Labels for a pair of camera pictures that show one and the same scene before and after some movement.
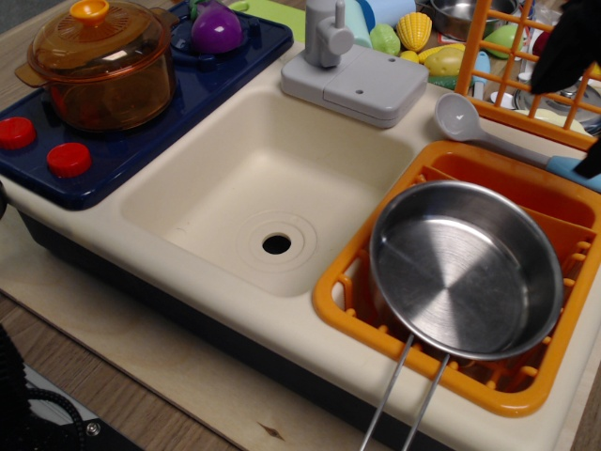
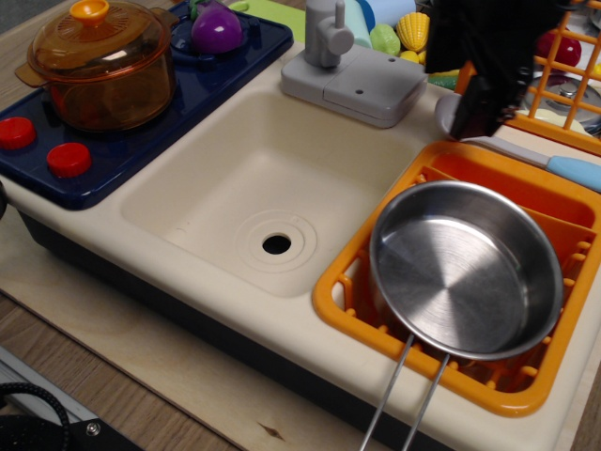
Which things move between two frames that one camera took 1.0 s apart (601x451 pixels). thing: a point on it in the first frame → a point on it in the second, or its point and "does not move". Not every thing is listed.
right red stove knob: (69, 160) does not move
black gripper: (571, 49) → (498, 38)
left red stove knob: (17, 132) does not move
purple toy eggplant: (216, 28) does not move
